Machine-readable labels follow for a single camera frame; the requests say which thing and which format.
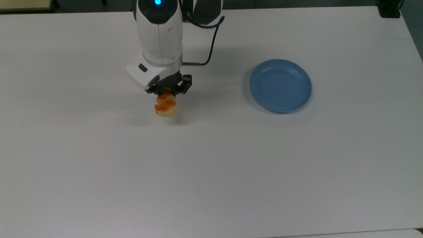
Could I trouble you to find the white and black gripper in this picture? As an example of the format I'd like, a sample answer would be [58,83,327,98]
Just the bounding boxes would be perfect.
[126,55,193,97]

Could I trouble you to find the orange glazed bread piece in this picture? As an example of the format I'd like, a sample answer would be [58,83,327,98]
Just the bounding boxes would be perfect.
[155,94,178,118]

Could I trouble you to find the blue round plate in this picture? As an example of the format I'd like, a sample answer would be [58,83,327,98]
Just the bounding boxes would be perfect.
[250,59,312,113]

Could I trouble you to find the light wooden board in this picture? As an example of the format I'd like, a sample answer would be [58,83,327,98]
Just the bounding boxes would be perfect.
[0,0,54,12]

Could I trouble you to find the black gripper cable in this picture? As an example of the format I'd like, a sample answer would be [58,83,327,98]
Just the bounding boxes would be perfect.
[180,10,226,66]

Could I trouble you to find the black table clamp mount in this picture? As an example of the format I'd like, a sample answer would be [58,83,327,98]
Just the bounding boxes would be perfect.
[378,0,402,19]

